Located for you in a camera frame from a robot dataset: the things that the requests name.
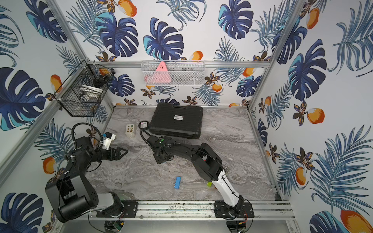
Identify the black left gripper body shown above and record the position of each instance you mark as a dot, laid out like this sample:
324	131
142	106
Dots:
110	153

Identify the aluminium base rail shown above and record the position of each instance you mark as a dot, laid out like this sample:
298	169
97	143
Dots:
197	210

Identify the pink triangle object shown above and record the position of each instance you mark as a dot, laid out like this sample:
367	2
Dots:
161	74

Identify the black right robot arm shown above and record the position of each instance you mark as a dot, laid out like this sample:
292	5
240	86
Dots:
207	164

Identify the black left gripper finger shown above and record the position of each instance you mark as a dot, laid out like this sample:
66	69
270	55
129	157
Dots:
122	150
117	157

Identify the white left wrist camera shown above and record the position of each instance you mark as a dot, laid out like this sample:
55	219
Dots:
108	138

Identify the black plastic tool case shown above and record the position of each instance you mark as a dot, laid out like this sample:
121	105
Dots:
177	120

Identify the black round tape roll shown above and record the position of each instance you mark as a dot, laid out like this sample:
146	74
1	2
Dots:
144	125

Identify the white button control box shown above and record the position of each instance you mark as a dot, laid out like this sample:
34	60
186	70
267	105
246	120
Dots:
130	130

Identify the black wire basket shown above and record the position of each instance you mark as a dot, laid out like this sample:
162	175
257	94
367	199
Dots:
89	83

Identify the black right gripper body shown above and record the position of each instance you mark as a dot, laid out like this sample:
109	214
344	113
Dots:
159	160

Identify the white wire shelf basket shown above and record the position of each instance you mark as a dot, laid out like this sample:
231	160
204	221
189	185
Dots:
181	72

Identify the long blue lego brick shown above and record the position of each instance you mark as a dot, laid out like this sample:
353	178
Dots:
177	182

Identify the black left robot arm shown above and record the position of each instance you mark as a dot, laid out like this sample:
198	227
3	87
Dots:
71	195

